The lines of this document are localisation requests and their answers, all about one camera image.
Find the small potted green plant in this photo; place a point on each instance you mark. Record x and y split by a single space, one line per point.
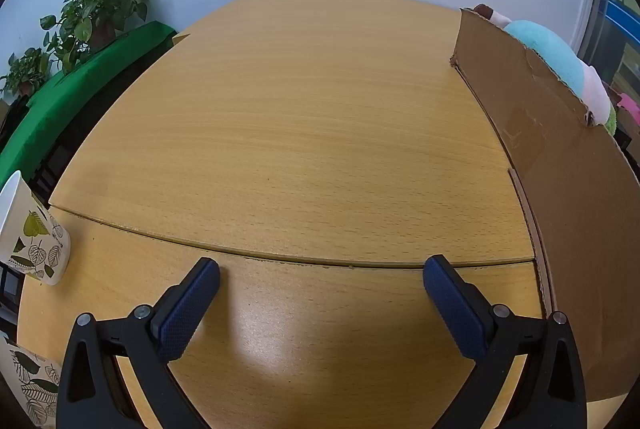
27 69

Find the leaf print paper cup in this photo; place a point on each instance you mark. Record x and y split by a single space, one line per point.
35 389
35 239

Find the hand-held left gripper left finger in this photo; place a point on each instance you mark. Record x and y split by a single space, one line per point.
187 309

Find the dark furniture frame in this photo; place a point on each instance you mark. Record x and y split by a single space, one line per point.
52 164

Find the pastel plush toy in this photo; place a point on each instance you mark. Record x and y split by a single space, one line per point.
545 49

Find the blue banner strip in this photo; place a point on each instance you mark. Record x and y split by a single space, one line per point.
617 11

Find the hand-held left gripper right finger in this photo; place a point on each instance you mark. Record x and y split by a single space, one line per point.
452 304

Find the green cloth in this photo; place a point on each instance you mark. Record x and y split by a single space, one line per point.
75 94

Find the large potted green plant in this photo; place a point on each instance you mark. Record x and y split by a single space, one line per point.
100 4

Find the pink plush toy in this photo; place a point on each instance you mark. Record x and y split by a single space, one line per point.
629 108

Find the brown cardboard box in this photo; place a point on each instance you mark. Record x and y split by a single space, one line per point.
550 159

